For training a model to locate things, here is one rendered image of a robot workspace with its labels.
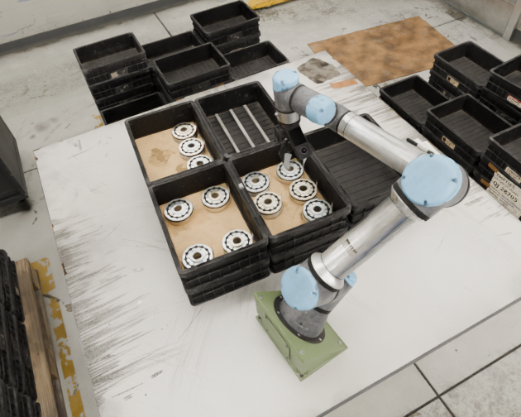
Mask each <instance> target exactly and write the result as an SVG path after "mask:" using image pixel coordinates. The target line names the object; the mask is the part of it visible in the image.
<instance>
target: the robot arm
mask: <svg viewBox="0 0 521 417"><path fill-rule="evenodd" d="M272 84H273V87H272V89H273V92H274V99H275V110H276V113H275V116H276V117H277V120H278V125H276V126H274V130H275V139H276V140H277V142H278V143H279V144H280V145H281V148H280V149H279V155H280V158H281V161H282V164H283V166H284V168H285V169H286V170H289V169H290V167H289V165H290V161H289V160H290V158H291V156H292V155H291V153H290V152H291V151H294V152H295V155H296V156H297V158H298V160H300V161H302V164H304V162H305V161H306V159H307V158H308V157H310V156H311V155H312V150H311V148H310V146H309V142H308V139H307V137H306V136H305V135H304V133H303V131H302V129H301V126H300V125H299V123H300V121H301V115H302V116H303V117H306V118H307V119H308V120H309V121H310V122H313V123H317V124H318V125H320V126H322V125H324V126H326V127H328V128H330V129H331V130H333V131H334V132H336V133H337V134H339V135H341V136H342V137H345V138H346V139H347V140H348V141H350V142H352V143H353V144H355V145H357V146H359V147H360V148H361V149H362V150H364V151H366V152H368V153H369V154H371V155H372V156H374V157H375V158H377V159H378V160H380V161H382V162H383V163H385V164H386V165H388V166H389V167H391V168H392V169H394V170H396V171H398V172H399V173H400V174H401V175H402V177H400V178H399V179H398V180H397V181H396V182H395V183H393V184H392V188H391V195H390V196H389V197H388V198H386V199H385V200H384V201H383V202H382V203H380V204H379V205H378V206H377V207H376V208H374V209H373V210H372V211H371V212H370V213H368V214H367V215H366V216H365V217H364V218H363V219H362V220H361V221H360V222H359V223H357V224H356V225H355V226H354V227H353V228H351V229H350V230H349V231H348V232H346V233H345V234H344V235H343V236H342V237H340V238H339V239H338V240H337V241H336V242H334V243H333V244H332V245H331V246H330V247H329V248H328V249H327V250H326V251H325V252H323V253H320V252H315V253H314V254H312V255H311V256H310V257H309V258H307V259H306V260H305V261H304V262H303V263H301V264H300V265H299V266H292V267H290V268H289V269H288V270H287V271H286V272H285V273H284V274H283V276H282V279H281V287H280V288H281V293H282V295H283V297H284V299H283V300H282V301H281V302H280V312H281V313H282V315H283V317H284V319H285V320H286V322H287V323H288V324H289V325H290V326H291V327H292V328H293V329H295V330H296V331H297V332H299V333H301V334H302V335H304V336H307V337H310V338H316V337H317V336H318V335H319V334H320V333H321V332H322V330H323V327H324V325H325V323H326V321H327V317H328V315H329V314H330V313H331V312H332V310H333V309H334V308H335V307H336V306H337V305H338V303H339V302H340V301H341V300H342V299H343V298H344V296H345V295H346V294H347V293H348V292H349V290H350V289H351V288H353V286H354V284H355V283H356V282H357V277H356V274H355V272H354V270H355V269H356V268H358V267H359V266H360V265H362V264H363V263H364V262H365V261H367V260H368V259H369V258H371V257H372V256H373V255H375V254H376V253H377V252H378V251H379V250H380V249H382V248H383V247H384V246H386V245H387V244H388V243H389V242H391V241H392V240H393V239H395V238H396V237H397V236H398V235H400V233H402V232H403V231H404V230H405V229H407V228H408V227H409V226H411V225H412V224H413V223H415V222H427V221H428V220H429V219H430V218H431V217H433V216H434V215H435V214H436V213H438V212H439V211H441V210H442V209H443V208H450V207H453V206H455V205H458V204H459V203H460V202H462V201H463V200H464V199H465V197H466V196H467V195H468V193H469V190H470V186H471V182H470V178H469V175H468V174H467V172H466V170H465V169H464V168H463V167H462V166H461V165H459V164H457V163H456V162H455V161H454V160H452V159H451V158H449V157H447V156H444V155H439V154H426V155H425V154H424V153H422V152H421V151H419V150H417V149H416V148H414V147H412V146H410V145H409V144H407V143H406V142H404V141H401V140H400V139H399V138H397V137H395V136H393V135H391V134H390V133H388V132H387V131H385V130H383V129H382V128H380V127H377V126H376V125H375V124H373V123H372V122H369V121H367V120H366V119H364V118H363V117H361V116H359V115H358V114H356V113H354V112H352V111H351V110H349V109H348V108H346V107H345V106H344V105H342V104H340V103H337V102H335V101H333V100H331V99H330V98H329V97H328V96H326V95H323V94H320V93H319V92H317V91H315V90H313V89H311V88H309V87H307V86H305V85H304V84H301V83H300V82H299V75H298V73H297V71H295V70H294V69H289V68H286V69H280V70H278V71H276V72H275V73H274V75H273V78H272ZM278 126H279V127H278ZM276 133H277V136H276Z"/></svg>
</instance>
